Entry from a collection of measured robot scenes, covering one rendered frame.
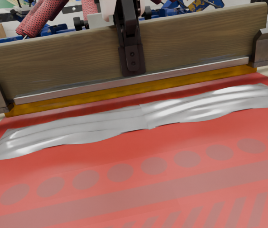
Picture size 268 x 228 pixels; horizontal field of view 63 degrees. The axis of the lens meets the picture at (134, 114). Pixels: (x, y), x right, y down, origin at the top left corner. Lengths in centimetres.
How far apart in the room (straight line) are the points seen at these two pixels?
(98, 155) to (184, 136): 9
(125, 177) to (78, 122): 12
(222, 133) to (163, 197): 10
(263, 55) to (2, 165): 35
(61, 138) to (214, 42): 24
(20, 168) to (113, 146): 9
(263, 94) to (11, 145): 30
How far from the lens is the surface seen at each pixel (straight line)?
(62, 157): 23
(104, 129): 25
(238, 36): 35
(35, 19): 94
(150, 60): 31
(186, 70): 31
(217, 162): 20
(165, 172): 19
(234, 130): 24
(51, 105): 34
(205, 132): 23
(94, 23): 59
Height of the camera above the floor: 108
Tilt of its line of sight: 26 degrees down
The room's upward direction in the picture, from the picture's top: 9 degrees counter-clockwise
